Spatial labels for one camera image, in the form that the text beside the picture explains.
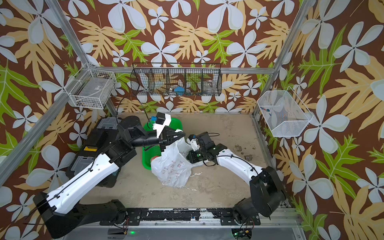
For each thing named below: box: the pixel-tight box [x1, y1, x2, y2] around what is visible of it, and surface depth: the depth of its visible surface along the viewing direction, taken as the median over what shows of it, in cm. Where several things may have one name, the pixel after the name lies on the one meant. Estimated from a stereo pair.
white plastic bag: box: [150, 137, 205, 188], surface depth 67 cm
